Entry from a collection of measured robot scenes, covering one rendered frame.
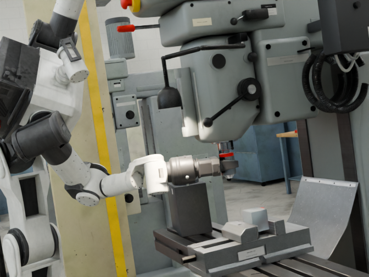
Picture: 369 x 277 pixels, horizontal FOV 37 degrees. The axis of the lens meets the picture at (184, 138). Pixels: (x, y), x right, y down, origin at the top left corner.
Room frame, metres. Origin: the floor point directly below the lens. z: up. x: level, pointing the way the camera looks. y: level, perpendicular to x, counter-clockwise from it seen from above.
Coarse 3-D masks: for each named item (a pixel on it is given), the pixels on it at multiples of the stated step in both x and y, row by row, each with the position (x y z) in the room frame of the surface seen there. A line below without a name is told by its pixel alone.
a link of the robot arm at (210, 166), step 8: (184, 160) 1.71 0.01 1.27; (192, 160) 1.71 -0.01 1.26; (200, 160) 1.72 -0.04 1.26; (208, 160) 1.71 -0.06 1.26; (216, 160) 1.70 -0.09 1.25; (184, 168) 1.70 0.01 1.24; (192, 168) 1.70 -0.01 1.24; (200, 168) 1.70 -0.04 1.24; (208, 168) 1.70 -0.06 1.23; (216, 168) 1.69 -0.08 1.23; (184, 176) 1.70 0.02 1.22; (192, 176) 1.70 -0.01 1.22; (200, 176) 1.71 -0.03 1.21
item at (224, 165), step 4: (224, 160) 1.72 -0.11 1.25; (228, 160) 1.72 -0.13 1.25; (232, 160) 1.72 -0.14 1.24; (236, 160) 1.72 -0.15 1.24; (220, 164) 1.71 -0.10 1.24; (224, 164) 1.72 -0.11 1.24; (228, 164) 1.72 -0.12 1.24; (232, 164) 1.72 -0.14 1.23; (236, 164) 1.72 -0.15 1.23; (220, 168) 1.71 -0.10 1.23; (224, 168) 1.72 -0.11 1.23; (228, 168) 1.72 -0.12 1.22; (232, 168) 1.72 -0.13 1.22
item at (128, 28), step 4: (132, 24) 1.76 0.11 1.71; (156, 24) 1.79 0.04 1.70; (120, 28) 1.74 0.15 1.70; (124, 28) 1.74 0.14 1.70; (128, 28) 1.75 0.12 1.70; (132, 28) 1.75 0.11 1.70; (136, 28) 1.76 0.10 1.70; (140, 28) 1.77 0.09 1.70; (144, 28) 1.78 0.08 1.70; (148, 28) 1.78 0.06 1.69; (152, 28) 1.79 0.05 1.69
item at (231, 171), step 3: (231, 156) 1.73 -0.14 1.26; (222, 159) 1.73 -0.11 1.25; (225, 159) 1.73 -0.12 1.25; (228, 159) 1.73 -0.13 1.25; (231, 159) 1.73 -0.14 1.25; (234, 168) 1.74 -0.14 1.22; (222, 171) 1.74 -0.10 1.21; (225, 171) 1.73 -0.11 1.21; (228, 171) 1.73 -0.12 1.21; (231, 171) 1.73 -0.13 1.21; (234, 171) 1.73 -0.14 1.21; (222, 174) 1.74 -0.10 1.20; (225, 174) 1.73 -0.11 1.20; (228, 174) 1.73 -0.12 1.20; (231, 174) 1.73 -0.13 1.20
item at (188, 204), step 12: (168, 192) 2.20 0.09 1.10; (180, 192) 2.02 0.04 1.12; (192, 192) 2.03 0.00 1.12; (204, 192) 2.03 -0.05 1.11; (180, 204) 2.02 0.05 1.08; (192, 204) 2.03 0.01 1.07; (204, 204) 2.03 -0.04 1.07; (180, 216) 2.02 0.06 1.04; (192, 216) 2.03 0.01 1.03; (204, 216) 2.03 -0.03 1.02; (180, 228) 2.02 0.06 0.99; (192, 228) 2.02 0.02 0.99; (204, 228) 2.03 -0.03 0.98
